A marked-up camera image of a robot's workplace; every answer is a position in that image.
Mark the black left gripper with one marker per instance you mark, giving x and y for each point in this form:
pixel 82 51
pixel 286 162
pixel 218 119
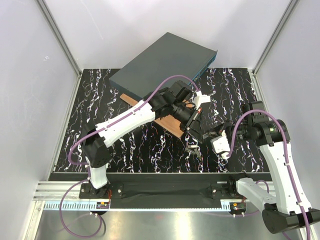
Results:
pixel 197 127

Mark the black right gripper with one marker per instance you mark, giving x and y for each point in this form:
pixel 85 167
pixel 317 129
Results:
pixel 219 129

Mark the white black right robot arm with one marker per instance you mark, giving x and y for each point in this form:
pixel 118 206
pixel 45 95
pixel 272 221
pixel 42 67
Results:
pixel 290 208

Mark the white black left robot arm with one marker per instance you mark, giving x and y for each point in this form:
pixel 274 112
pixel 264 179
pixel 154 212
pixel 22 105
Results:
pixel 169 101

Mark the wooden board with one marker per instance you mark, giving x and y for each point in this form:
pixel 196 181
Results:
pixel 168 122

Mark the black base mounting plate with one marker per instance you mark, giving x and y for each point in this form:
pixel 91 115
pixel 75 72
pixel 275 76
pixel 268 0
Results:
pixel 163 191

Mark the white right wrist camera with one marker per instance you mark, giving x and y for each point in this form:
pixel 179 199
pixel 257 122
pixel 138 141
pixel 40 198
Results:
pixel 220 146

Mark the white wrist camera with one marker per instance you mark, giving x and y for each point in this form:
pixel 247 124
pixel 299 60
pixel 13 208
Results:
pixel 200 99
pixel 220 146

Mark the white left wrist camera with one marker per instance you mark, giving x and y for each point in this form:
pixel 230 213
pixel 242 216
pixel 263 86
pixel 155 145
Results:
pixel 200 99

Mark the right aluminium frame post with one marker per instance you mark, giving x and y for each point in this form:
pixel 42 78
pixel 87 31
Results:
pixel 275 35

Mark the aluminium frame post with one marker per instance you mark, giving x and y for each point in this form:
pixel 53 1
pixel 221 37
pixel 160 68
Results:
pixel 48 16
pixel 275 35

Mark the dark grey network switch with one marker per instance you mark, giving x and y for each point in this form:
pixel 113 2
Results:
pixel 168 56

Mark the left aluminium frame post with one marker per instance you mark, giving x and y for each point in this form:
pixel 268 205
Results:
pixel 48 16

